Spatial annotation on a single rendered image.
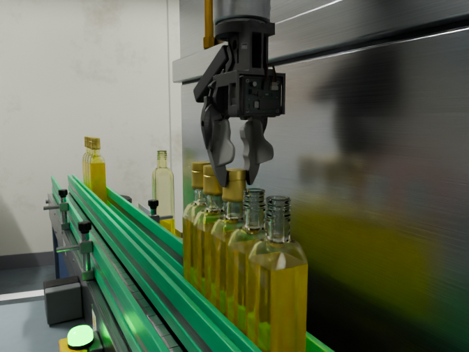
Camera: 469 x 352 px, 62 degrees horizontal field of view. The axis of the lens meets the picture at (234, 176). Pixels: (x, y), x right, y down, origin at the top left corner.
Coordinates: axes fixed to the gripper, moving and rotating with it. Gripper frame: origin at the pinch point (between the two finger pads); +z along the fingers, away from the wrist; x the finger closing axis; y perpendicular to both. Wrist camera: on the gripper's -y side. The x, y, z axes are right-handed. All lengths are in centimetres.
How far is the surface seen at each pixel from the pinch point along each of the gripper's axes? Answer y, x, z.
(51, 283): -53, -22, 32
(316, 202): 4.0, 11.8, 4.3
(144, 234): -59, 3, 24
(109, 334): -15.1, -15.7, 27.6
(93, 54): -303, 31, -63
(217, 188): -4.2, -0.7, 2.5
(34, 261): -312, -23, 110
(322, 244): 5.5, 11.8, 10.4
